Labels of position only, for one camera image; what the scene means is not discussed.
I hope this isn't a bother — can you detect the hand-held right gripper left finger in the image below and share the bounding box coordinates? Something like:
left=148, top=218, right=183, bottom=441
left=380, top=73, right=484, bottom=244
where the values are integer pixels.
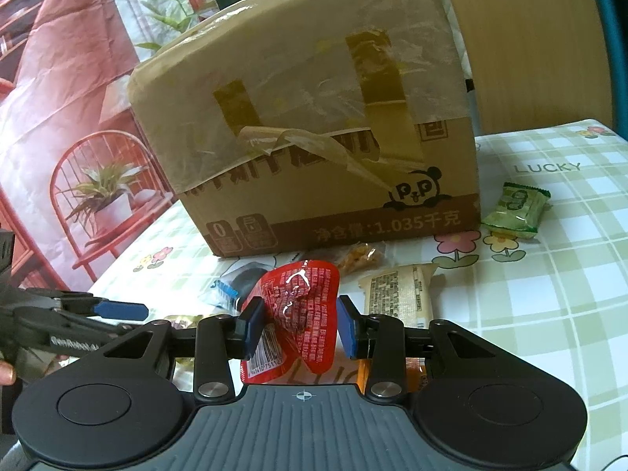
left=103, top=297, right=267, bottom=402

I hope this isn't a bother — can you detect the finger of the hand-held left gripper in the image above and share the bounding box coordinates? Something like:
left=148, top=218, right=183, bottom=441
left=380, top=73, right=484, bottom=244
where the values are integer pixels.
left=20, top=290, right=149, bottom=325
left=20, top=323, right=143, bottom=354

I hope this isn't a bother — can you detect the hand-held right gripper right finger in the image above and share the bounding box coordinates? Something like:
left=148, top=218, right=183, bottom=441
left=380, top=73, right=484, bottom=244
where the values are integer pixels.
left=338, top=295, right=491, bottom=400

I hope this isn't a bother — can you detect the clear packet with black snack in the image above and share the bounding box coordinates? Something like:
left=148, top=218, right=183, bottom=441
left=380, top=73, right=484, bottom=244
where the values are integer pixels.
left=211, top=265, right=268, bottom=312

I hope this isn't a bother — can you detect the red snack packet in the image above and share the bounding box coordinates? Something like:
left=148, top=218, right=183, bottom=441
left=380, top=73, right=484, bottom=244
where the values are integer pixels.
left=239, top=259, right=341, bottom=384

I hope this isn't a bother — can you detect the yellow snack packet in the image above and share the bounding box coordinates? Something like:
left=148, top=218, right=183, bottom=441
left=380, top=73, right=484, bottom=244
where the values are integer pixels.
left=357, top=357, right=430, bottom=396

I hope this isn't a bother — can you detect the green snack packet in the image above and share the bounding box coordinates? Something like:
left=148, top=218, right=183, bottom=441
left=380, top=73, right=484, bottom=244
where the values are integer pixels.
left=480, top=181, right=553, bottom=241

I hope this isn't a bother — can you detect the brown cardboard box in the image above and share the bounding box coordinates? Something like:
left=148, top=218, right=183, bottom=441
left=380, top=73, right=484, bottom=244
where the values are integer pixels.
left=128, top=0, right=484, bottom=258

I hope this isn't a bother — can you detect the beige snack packet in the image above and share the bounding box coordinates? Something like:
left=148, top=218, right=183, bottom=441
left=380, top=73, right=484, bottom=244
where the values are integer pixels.
left=358, top=263, right=440, bottom=329

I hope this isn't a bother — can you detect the golden snack packet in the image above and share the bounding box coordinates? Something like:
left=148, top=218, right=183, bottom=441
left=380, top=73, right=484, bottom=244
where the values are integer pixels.
left=162, top=314, right=204, bottom=329

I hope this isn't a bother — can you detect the clear packet with brown snack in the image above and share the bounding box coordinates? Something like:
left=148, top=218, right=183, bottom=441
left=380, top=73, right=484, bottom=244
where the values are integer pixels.
left=335, top=241, right=386, bottom=276

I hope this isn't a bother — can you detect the red printed backdrop cloth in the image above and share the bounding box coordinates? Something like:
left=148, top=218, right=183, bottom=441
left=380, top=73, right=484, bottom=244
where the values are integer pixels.
left=0, top=0, right=231, bottom=300

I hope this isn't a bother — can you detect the green checked tablecloth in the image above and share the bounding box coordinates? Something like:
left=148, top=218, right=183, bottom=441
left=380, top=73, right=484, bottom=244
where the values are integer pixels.
left=86, top=118, right=628, bottom=471

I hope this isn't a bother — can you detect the wooden board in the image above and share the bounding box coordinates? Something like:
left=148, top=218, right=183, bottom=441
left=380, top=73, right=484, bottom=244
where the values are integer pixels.
left=434, top=0, right=616, bottom=135

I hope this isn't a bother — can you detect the teal curtain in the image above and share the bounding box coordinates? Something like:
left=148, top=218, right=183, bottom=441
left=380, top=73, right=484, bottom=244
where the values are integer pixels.
left=584, top=0, right=628, bottom=131

